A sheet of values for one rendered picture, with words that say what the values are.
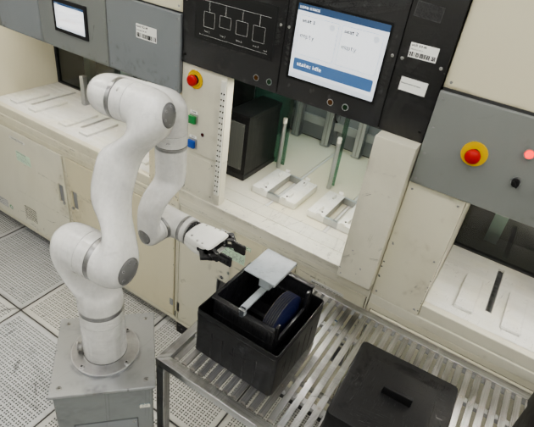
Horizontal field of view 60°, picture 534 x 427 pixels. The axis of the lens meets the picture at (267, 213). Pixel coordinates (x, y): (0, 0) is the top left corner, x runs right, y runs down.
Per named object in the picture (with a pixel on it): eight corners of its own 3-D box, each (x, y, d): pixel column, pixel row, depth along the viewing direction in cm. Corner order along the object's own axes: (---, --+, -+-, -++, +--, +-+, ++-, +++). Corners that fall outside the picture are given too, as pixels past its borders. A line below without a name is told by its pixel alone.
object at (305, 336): (246, 298, 162) (251, 260, 153) (315, 338, 151) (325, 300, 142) (193, 347, 142) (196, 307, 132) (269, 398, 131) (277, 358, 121)
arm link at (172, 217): (173, 224, 136) (194, 211, 142) (141, 207, 141) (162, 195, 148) (173, 246, 140) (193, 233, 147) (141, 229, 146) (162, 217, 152)
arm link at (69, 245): (102, 329, 120) (94, 258, 107) (49, 300, 126) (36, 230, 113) (133, 302, 130) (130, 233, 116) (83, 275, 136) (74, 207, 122)
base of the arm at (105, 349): (67, 381, 127) (58, 335, 117) (75, 328, 142) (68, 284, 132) (139, 374, 132) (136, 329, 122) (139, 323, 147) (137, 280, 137)
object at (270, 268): (252, 304, 159) (263, 230, 141) (303, 334, 151) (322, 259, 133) (206, 349, 141) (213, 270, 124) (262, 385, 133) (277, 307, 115)
